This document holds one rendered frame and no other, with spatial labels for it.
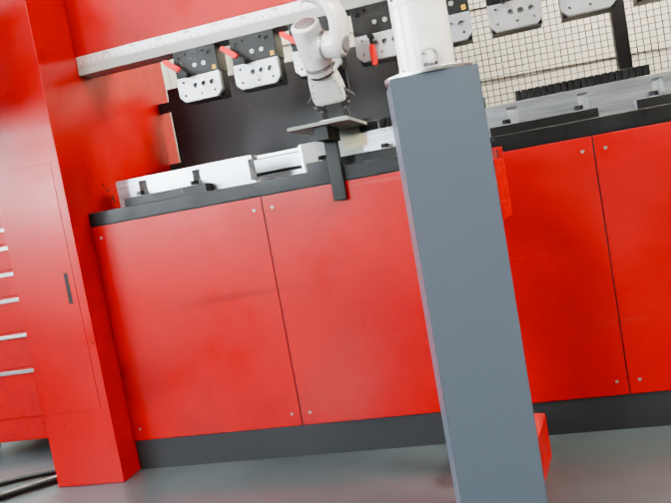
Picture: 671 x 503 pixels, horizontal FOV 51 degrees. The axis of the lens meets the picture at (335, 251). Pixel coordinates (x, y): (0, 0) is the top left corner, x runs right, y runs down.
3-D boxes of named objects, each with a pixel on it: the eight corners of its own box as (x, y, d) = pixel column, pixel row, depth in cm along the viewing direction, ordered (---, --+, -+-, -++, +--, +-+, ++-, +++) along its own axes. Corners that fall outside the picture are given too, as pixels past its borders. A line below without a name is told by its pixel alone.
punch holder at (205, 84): (181, 103, 231) (171, 53, 229) (192, 105, 239) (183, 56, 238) (223, 94, 227) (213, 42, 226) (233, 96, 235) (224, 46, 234)
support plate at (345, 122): (287, 132, 199) (287, 128, 199) (312, 136, 224) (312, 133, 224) (348, 119, 195) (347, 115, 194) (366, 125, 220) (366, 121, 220)
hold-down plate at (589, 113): (490, 138, 205) (489, 128, 205) (491, 139, 210) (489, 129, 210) (599, 117, 198) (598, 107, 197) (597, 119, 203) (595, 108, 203)
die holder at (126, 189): (120, 209, 242) (115, 182, 241) (130, 208, 248) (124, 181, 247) (256, 183, 229) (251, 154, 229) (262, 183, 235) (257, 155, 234)
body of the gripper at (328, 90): (337, 59, 209) (347, 90, 217) (305, 66, 212) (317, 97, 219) (335, 73, 204) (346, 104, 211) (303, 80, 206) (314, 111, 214)
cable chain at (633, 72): (516, 102, 246) (514, 91, 245) (515, 104, 251) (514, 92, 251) (650, 75, 235) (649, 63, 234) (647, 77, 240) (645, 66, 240)
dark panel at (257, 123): (187, 196, 293) (166, 90, 290) (189, 196, 295) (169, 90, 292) (459, 144, 264) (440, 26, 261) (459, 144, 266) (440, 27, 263)
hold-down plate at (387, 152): (307, 173, 219) (305, 163, 219) (312, 173, 224) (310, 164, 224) (401, 155, 212) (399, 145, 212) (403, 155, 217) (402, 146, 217)
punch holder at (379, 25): (357, 63, 216) (348, 9, 214) (363, 67, 224) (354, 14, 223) (406, 52, 212) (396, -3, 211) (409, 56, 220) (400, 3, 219)
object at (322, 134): (326, 203, 201) (313, 127, 199) (337, 200, 215) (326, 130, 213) (339, 200, 200) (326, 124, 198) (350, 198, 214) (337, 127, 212)
